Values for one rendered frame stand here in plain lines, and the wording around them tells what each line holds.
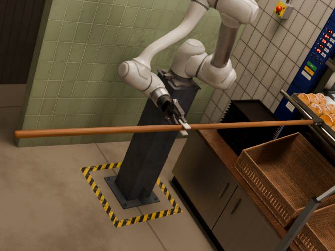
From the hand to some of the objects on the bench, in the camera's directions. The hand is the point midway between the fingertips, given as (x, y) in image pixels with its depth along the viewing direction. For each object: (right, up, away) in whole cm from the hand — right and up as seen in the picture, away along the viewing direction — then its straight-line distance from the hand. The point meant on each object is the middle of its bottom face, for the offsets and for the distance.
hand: (183, 127), depth 229 cm
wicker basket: (+69, -43, +97) cm, 126 cm away
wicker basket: (+96, -80, +60) cm, 139 cm away
